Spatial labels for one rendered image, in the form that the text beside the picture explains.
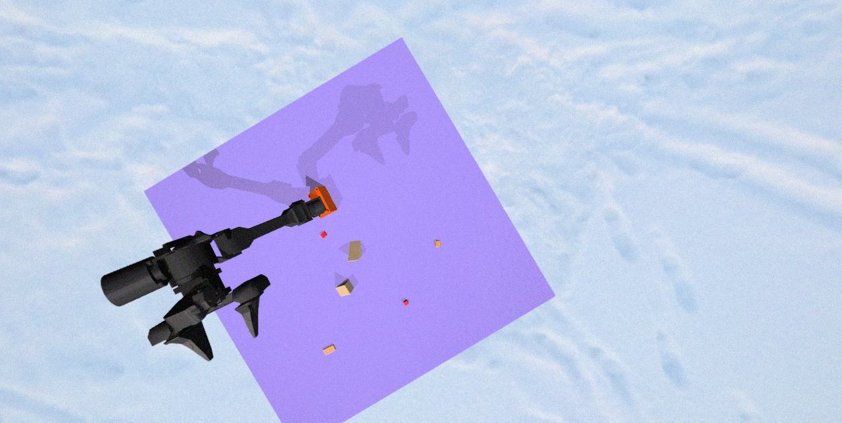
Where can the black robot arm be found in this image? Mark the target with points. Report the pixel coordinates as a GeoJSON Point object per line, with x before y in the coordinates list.
{"type": "Point", "coordinates": [191, 254]}

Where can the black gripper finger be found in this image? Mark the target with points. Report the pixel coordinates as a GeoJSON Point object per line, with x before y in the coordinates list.
{"type": "Point", "coordinates": [194, 338]}
{"type": "Point", "coordinates": [250, 313]}

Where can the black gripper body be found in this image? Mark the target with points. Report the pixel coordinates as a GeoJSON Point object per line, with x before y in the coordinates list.
{"type": "Point", "coordinates": [242, 294]}

